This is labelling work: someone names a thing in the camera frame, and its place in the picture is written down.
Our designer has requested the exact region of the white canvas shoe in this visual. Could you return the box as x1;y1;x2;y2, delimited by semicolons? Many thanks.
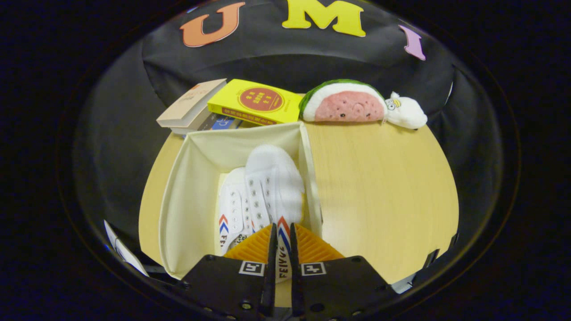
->
244;144;306;282
218;167;252;255

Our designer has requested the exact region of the cream fabric storage box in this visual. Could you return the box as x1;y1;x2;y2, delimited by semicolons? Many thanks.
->
158;122;324;280

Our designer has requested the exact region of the watermelon slice plush toy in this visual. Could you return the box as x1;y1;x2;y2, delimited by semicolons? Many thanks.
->
299;79;388;123

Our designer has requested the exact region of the white laptop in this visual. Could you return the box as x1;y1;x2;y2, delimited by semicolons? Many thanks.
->
103;220;149;277

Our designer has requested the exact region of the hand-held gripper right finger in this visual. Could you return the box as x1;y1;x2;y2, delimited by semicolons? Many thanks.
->
290;223;397;319

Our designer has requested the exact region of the white plush toy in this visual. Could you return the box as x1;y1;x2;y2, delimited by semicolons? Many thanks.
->
385;91;428;131

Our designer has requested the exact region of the beige book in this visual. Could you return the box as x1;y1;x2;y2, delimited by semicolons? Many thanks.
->
156;78;227;129

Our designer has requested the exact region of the yellow book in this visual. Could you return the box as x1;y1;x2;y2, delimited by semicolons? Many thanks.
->
207;79;305;126

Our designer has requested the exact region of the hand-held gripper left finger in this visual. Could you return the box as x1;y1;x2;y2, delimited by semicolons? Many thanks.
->
181;223;278;319

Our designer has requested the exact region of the blue book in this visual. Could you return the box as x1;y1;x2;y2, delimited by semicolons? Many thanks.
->
170;114;244;136

